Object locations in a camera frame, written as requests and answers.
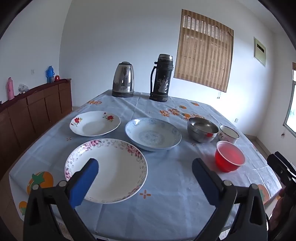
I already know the red flower white plate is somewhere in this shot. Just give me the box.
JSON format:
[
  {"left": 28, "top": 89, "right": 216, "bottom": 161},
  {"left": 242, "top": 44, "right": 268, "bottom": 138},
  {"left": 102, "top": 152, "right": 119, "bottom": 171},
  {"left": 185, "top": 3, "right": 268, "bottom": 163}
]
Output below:
[{"left": 69, "top": 111, "right": 121, "bottom": 137}]

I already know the stainless steel bowl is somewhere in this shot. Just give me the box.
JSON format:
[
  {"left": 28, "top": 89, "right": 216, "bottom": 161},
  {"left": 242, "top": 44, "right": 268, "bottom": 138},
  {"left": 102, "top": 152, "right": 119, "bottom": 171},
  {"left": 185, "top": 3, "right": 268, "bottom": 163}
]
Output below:
[{"left": 187, "top": 117, "right": 219, "bottom": 143}]

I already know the blue water jug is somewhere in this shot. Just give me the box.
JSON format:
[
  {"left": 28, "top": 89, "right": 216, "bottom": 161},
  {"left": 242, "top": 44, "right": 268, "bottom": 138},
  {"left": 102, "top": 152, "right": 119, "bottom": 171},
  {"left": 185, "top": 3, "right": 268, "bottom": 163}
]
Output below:
[{"left": 46, "top": 66, "right": 55, "bottom": 83}]

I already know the wall electrical panel box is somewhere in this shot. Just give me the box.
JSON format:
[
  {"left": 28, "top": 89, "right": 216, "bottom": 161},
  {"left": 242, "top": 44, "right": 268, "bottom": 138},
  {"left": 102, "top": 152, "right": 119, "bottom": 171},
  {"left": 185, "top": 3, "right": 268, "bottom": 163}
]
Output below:
[{"left": 254, "top": 38, "right": 266, "bottom": 66}]

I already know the window with frame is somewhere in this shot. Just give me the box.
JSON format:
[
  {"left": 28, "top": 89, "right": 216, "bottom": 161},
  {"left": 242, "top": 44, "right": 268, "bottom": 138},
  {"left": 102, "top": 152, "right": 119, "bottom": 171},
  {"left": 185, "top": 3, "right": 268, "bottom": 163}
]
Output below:
[{"left": 283, "top": 62, "right": 295, "bottom": 137}]

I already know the blue pattern porcelain plate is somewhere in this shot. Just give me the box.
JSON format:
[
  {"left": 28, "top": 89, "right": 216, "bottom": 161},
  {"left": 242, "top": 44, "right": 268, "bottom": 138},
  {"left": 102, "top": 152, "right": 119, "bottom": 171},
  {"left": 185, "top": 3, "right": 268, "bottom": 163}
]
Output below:
[{"left": 125, "top": 118, "right": 182, "bottom": 152}]

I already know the pink thermos bottle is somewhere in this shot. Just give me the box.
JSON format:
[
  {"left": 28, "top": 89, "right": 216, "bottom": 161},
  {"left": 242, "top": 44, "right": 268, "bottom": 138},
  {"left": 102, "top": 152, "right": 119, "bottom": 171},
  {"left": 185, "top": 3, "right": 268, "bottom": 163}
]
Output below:
[{"left": 6, "top": 77, "right": 15, "bottom": 100}]

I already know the stainless steel electric kettle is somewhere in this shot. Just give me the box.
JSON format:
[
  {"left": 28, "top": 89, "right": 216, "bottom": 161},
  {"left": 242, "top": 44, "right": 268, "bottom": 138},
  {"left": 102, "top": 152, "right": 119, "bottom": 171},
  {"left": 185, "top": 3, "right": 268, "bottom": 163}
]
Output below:
[{"left": 112, "top": 61, "right": 134, "bottom": 98}]

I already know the black thermos flask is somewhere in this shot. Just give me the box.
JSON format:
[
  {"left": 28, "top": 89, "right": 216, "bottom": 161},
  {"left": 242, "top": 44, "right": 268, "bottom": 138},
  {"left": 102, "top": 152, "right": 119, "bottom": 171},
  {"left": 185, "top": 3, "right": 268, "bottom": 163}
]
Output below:
[{"left": 149, "top": 54, "right": 174, "bottom": 102}]

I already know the person's right hand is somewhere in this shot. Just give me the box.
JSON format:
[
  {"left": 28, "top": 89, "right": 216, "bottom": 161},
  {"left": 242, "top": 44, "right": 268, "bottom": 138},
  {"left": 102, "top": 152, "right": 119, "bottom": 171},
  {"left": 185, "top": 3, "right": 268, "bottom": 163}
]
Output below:
[{"left": 269, "top": 188, "right": 285, "bottom": 230}]

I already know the crumpled plastic bag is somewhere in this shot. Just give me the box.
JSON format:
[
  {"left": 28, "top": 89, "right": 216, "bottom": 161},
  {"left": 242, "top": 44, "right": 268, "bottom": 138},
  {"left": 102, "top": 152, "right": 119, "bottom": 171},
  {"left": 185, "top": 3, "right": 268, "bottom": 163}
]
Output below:
[{"left": 18, "top": 84, "right": 29, "bottom": 93}]

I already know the red plastic bowl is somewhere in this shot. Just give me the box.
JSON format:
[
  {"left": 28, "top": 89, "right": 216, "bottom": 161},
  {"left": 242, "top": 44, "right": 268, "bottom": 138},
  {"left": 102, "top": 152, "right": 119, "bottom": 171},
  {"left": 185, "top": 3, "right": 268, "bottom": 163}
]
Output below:
[{"left": 215, "top": 141, "right": 246, "bottom": 173}]

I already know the pink floral rim plate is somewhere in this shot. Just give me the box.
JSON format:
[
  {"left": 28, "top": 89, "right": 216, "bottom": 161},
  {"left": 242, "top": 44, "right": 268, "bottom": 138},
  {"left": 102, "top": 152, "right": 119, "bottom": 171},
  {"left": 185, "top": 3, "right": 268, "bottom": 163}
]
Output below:
[{"left": 64, "top": 138, "right": 148, "bottom": 204}]

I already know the blue persimmon print tablecloth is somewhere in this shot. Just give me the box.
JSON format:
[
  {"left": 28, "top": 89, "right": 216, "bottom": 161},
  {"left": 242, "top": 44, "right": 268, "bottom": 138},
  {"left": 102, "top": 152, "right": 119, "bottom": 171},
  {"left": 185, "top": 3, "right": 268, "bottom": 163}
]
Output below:
[{"left": 9, "top": 89, "right": 283, "bottom": 241}]

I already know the dark wooden sideboard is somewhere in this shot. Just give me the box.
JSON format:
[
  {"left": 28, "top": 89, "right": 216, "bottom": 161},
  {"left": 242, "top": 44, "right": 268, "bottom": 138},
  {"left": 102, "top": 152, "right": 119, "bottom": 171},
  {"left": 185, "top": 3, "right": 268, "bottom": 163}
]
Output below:
[{"left": 0, "top": 79, "right": 72, "bottom": 177}]

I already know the bamboo window blind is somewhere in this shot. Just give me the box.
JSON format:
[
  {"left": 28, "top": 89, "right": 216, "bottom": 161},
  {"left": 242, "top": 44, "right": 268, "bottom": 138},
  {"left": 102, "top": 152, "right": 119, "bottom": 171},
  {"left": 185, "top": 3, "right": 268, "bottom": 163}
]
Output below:
[{"left": 174, "top": 9, "right": 234, "bottom": 92}]

